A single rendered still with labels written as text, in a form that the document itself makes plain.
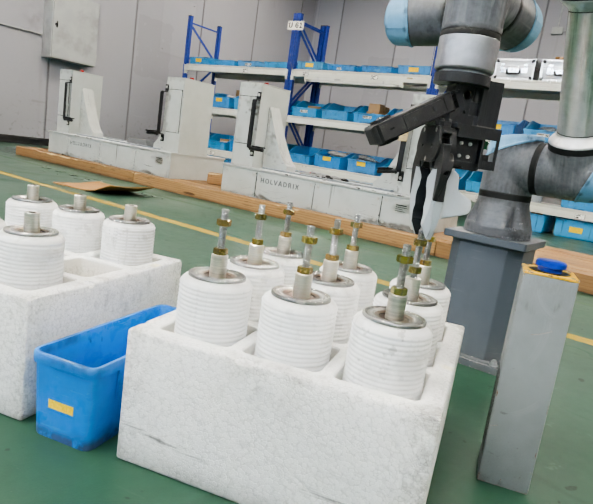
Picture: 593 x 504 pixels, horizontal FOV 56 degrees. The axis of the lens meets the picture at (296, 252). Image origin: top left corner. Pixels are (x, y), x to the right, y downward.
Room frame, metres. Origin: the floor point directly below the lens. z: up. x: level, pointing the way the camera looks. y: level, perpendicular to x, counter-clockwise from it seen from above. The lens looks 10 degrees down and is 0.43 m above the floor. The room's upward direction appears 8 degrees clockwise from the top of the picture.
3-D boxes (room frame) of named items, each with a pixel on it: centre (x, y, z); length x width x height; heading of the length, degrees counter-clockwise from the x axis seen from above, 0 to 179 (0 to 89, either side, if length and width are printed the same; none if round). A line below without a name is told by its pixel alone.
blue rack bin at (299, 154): (6.90, 0.01, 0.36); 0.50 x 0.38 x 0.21; 145
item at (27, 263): (0.82, 0.39, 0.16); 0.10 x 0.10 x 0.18
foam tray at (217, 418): (0.79, -0.05, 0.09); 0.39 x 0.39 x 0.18; 71
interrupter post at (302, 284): (0.68, -0.01, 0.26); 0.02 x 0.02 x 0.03
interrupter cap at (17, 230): (0.82, 0.39, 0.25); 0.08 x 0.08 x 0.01
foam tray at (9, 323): (0.97, 0.47, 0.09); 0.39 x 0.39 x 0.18; 71
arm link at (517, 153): (1.31, -0.47, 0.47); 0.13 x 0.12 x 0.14; 51
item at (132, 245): (1.04, 0.32, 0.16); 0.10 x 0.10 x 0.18
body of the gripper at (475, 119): (0.75, -0.19, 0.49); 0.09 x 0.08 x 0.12; 101
